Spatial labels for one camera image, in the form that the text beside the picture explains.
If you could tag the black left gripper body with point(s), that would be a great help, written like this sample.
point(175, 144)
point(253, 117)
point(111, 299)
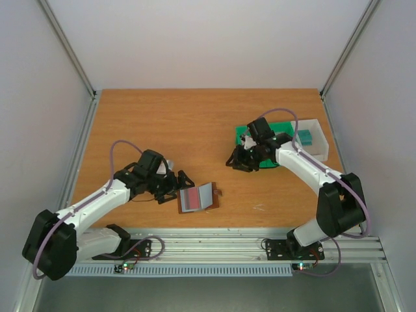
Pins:
point(160, 187)

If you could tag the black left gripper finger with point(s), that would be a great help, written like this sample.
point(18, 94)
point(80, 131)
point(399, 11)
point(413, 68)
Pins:
point(166, 197)
point(183, 181)

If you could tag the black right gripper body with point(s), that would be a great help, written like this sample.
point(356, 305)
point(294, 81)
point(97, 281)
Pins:
point(245, 156)

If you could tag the brown leather card holder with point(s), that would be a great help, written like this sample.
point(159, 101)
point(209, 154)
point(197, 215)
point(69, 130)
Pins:
point(202, 198)

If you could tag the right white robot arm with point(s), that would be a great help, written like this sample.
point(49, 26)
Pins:
point(341, 204)

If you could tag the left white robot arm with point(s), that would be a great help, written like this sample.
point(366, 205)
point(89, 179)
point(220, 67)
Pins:
point(58, 240)

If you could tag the green bin with red cards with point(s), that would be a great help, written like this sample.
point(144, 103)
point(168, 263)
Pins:
point(243, 130)

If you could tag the green bin with VIP cards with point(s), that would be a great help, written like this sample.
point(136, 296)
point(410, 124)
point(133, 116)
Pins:
point(284, 131)

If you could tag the teal card stack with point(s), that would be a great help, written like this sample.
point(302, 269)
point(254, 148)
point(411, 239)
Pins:
point(305, 137)

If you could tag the white bin with teal cards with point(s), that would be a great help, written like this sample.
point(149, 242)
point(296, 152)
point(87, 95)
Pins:
point(320, 147)

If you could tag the left controller board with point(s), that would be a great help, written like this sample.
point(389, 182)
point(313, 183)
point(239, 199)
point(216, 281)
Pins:
point(125, 267)

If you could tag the controller board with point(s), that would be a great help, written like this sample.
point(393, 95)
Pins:
point(125, 267)
point(302, 266)

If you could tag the right controller board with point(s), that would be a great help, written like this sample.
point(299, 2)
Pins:
point(302, 266)

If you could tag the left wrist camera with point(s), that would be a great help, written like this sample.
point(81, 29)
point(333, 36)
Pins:
point(165, 167)

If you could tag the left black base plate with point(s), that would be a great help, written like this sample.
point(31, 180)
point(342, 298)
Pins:
point(136, 248)

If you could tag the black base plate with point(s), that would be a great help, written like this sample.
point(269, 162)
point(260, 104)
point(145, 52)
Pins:
point(280, 250)
point(136, 248)

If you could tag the aluminium front rail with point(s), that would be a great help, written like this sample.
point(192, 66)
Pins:
point(243, 245)

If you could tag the grey slotted cable duct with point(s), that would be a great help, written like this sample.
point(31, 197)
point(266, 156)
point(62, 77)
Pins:
point(181, 270)

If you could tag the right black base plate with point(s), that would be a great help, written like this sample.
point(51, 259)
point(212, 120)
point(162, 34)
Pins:
point(280, 250)

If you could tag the right aluminium frame post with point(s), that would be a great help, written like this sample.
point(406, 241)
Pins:
point(350, 45)

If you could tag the aluminium frame post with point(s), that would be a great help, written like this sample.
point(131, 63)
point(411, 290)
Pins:
point(350, 45)
point(58, 30)

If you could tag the left aluminium frame post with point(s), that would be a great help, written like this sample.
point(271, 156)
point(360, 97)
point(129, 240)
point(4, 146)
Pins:
point(58, 30)

